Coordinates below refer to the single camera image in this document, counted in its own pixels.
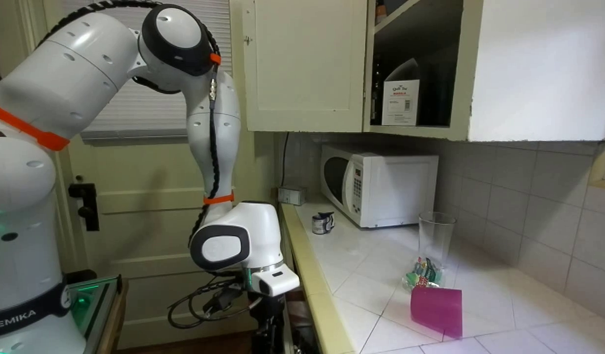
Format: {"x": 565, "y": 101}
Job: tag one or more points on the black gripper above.
{"x": 269, "y": 316}

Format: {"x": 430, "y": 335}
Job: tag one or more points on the pink plastic cup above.
{"x": 439, "y": 314}

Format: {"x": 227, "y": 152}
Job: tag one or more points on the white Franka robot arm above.
{"x": 68, "y": 72}

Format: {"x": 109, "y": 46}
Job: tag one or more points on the metal cart with green light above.
{"x": 94, "y": 308}

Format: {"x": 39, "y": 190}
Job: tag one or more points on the cream panel door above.
{"x": 139, "y": 217}

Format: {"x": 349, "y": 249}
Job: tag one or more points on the tall clear drinking glass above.
{"x": 437, "y": 239}

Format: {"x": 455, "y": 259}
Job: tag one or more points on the white microwave oven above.
{"x": 394, "y": 190}

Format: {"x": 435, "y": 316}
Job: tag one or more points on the black door lock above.
{"x": 88, "y": 200}

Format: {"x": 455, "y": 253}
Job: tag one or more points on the white door window blind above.
{"x": 139, "y": 119}

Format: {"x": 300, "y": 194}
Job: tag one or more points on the white printed box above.
{"x": 402, "y": 101}

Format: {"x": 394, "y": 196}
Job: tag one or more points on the cream cabinet door with knob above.
{"x": 304, "y": 66}

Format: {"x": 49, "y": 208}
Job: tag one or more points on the brown jar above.
{"x": 382, "y": 11}

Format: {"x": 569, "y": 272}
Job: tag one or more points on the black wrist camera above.
{"x": 227, "y": 302}

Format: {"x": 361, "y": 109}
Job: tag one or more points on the small white wall box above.
{"x": 292, "y": 198}

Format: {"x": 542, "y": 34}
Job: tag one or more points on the cream wall cabinet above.
{"x": 545, "y": 66}

